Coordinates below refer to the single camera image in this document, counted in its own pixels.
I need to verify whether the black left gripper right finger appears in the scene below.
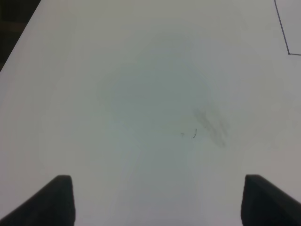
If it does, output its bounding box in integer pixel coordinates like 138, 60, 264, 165
240, 175, 301, 226

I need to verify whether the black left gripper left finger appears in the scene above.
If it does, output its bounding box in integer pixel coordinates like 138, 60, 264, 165
0, 175, 76, 226

